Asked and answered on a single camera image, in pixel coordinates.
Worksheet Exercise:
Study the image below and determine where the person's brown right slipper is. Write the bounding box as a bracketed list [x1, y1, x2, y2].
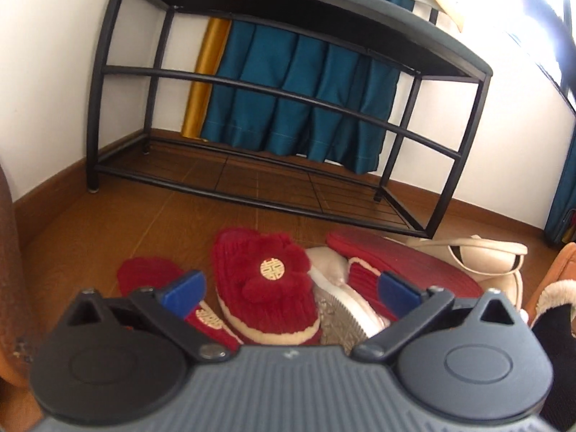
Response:
[522, 242, 576, 329]

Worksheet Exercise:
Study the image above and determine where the person's brown left slipper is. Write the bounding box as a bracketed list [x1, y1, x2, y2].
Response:
[0, 162, 41, 388]

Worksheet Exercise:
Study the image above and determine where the beige heeled sandal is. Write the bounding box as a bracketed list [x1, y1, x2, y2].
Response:
[405, 235, 528, 311]

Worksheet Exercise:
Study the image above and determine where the teal side curtain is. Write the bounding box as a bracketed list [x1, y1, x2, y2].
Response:
[542, 148, 576, 246]

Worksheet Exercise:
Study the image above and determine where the person's right leg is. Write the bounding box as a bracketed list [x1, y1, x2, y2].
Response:
[531, 303, 576, 419]

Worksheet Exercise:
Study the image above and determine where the silver beaded shoe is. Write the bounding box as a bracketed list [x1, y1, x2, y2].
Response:
[306, 247, 390, 352]

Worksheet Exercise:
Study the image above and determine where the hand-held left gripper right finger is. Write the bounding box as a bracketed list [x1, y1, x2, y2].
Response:
[351, 270, 523, 363]

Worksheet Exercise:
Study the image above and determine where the black metal shoe rack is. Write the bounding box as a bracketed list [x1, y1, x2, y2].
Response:
[87, 0, 493, 239]

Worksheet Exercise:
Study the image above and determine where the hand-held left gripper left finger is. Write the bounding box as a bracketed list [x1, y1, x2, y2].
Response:
[58, 269, 228, 363]

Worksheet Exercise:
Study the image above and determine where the gold curtain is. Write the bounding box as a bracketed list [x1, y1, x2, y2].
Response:
[181, 18, 232, 138]

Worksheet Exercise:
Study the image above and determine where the red fleece-lined slipper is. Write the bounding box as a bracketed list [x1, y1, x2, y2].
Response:
[211, 227, 322, 347]
[118, 256, 241, 352]
[325, 230, 491, 325]

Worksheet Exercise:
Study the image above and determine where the person's brown slipper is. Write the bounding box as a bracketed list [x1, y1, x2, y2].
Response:
[522, 242, 576, 329]
[0, 162, 41, 388]

